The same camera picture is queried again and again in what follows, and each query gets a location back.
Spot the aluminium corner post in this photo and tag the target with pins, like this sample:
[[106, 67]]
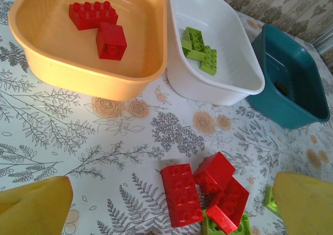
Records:
[[326, 44]]

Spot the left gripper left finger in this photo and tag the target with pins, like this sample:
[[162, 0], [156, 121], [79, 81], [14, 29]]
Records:
[[31, 209]]

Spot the green lego brick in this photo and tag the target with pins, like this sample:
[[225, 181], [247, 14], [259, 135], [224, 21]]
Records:
[[270, 201], [193, 41], [244, 224], [208, 63]]

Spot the teal plastic container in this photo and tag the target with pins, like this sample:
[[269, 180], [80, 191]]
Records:
[[286, 115]]

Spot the white plastic container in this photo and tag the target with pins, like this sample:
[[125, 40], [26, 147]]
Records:
[[208, 91]]

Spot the orange plastic container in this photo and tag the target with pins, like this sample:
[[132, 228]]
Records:
[[39, 50]]

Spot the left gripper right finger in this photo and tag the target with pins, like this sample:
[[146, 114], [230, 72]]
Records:
[[307, 209]]

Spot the red lego brick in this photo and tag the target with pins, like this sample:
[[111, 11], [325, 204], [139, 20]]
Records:
[[216, 170], [88, 17], [229, 203], [110, 39], [182, 196]]

